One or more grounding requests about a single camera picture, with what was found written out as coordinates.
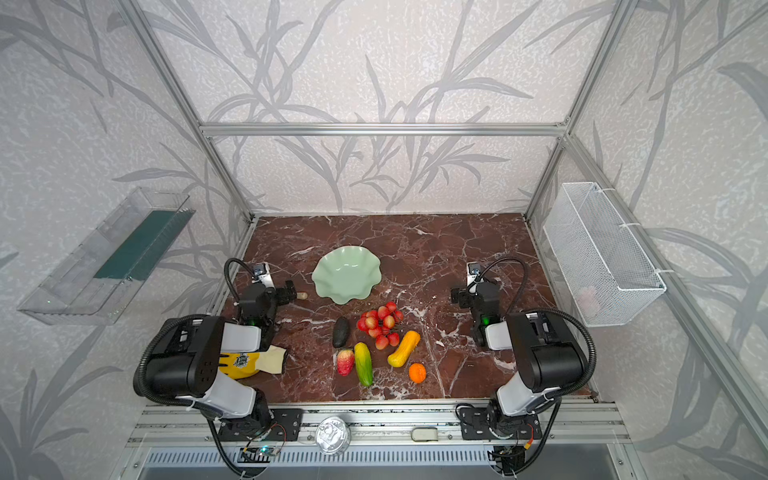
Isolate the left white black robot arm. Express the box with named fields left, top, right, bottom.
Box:
left=133, top=258, right=307, bottom=443

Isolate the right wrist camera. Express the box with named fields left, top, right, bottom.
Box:
left=466, top=262, right=484, bottom=285

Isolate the grey clip on rail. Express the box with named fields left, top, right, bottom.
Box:
left=411, top=427, right=439, bottom=443

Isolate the small orange fake fruit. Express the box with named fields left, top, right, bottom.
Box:
left=408, top=363, right=427, bottom=384

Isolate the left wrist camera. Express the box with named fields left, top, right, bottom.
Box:
left=251, top=262, right=274, bottom=288

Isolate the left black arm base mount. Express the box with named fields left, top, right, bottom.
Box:
left=217, top=408, right=304, bottom=442

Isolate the green yellow fake mango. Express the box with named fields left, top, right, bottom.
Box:
left=354, top=342, right=374, bottom=387

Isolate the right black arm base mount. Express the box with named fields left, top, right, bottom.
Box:
left=454, top=403, right=543, bottom=443

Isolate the dark avocado fake fruit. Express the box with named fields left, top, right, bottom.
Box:
left=332, top=317, right=351, bottom=349

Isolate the aluminium front rail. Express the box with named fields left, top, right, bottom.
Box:
left=126, top=396, right=631, bottom=448

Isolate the light green scalloped fruit bowl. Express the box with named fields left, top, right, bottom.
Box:
left=311, top=246, right=382, bottom=305

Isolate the red fake strawberry apple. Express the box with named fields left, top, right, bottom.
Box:
left=336, top=349, right=355, bottom=376

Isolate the round clear lid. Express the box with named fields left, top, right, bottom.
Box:
left=315, top=416, right=351, bottom=455

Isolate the yellow fake squash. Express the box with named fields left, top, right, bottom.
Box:
left=387, top=330, right=421, bottom=368

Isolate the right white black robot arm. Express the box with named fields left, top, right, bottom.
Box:
left=451, top=256, right=597, bottom=447

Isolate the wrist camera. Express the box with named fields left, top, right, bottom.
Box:
left=251, top=262, right=274, bottom=288
left=466, top=262, right=484, bottom=285

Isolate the white wire mesh basket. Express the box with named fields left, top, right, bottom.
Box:
left=543, top=182, right=666, bottom=327

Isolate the red fake grape bunch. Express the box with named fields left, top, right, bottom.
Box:
left=356, top=301, right=404, bottom=351

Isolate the clear plastic wall bin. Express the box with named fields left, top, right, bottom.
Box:
left=18, top=187, right=195, bottom=326

